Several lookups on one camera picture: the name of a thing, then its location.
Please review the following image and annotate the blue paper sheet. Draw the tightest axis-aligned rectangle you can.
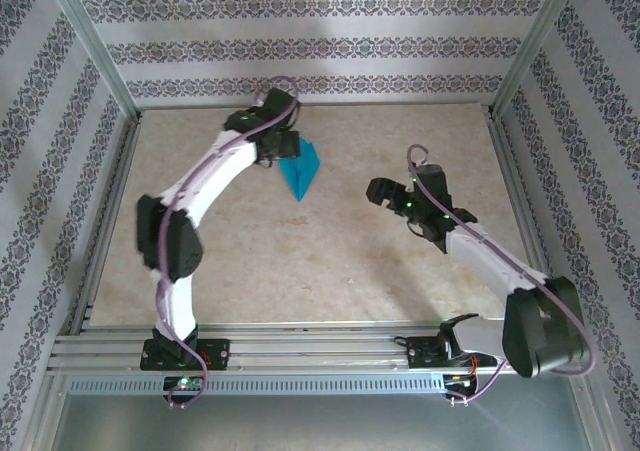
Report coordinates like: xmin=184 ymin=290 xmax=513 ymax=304
xmin=277 ymin=139 xmax=322 ymax=203

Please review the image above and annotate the left aluminium frame post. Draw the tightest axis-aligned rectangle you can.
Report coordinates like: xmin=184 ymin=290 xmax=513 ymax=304
xmin=42 ymin=0 xmax=144 ymax=117

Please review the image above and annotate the grey slotted cable duct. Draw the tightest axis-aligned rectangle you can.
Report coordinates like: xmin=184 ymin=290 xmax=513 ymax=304
xmin=67 ymin=373 xmax=446 ymax=397

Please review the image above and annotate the right aluminium frame post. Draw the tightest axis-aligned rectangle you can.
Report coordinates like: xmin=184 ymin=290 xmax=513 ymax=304
xmin=492 ymin=0 xmax=587 ymax=117

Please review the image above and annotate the left aluminium side rail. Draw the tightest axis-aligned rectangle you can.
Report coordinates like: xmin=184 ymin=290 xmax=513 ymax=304
xmin=67 ymin=110 xmax=146 ymax=335

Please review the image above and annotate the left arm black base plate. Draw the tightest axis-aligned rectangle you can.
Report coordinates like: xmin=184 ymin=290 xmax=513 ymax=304
xmin=139 ymin=338 xmax=232 ymax=372

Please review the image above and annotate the aluminium frame post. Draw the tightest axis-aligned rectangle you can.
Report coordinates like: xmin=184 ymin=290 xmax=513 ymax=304
xmin=42 ymin=0 xmax=144 ymax=117
xmin=492 ymin=0 xmax=587 ymax=117

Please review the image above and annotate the long aluminium mounting rail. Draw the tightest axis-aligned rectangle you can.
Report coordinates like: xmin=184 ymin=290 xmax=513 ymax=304
xmin=47 ymin=320 xmax=594 ymax=375

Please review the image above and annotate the right aluminium side rail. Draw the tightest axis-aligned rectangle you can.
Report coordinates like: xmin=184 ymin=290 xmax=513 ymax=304
xmin=484 ymin=106 xmax=570 ymax=331

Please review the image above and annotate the grey metal sheet panel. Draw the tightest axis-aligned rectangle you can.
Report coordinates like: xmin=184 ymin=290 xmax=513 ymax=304
xmin=49 ymin=370 xmax=589 ymax=451

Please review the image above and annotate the aluminium side rail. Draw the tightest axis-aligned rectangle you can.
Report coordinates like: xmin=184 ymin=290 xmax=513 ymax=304
xmin=484 ymin=106 xmax=570 ymax=331
xmin=67 ymin=110 xmax=146 ymax=335

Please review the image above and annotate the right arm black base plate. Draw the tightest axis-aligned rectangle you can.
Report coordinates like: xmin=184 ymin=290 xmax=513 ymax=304
xmin=407 ymin=335 xmax=499 ymax=371

